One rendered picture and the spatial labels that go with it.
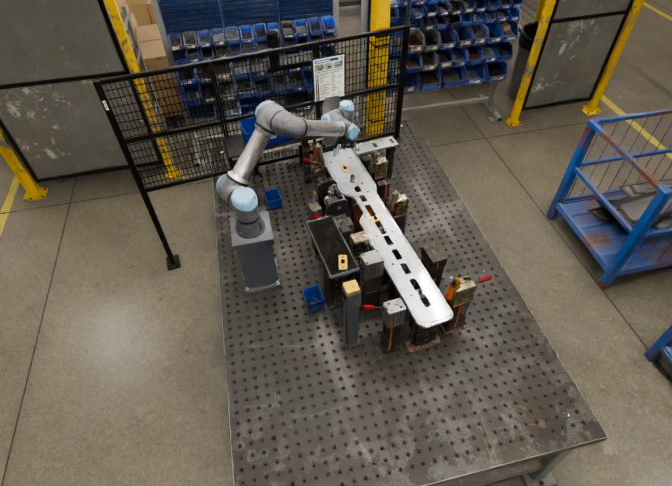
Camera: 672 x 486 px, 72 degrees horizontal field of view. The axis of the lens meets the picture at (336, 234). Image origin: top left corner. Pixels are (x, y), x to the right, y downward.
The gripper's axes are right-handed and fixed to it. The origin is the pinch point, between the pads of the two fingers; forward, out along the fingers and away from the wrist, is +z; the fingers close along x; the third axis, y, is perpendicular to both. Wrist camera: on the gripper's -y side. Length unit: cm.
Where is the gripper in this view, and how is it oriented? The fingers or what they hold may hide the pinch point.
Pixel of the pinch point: (345, 153)
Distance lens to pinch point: 279.3
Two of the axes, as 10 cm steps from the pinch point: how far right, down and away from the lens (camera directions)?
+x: 9.4, -2.6, 2.2
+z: 0.1, 6.8, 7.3
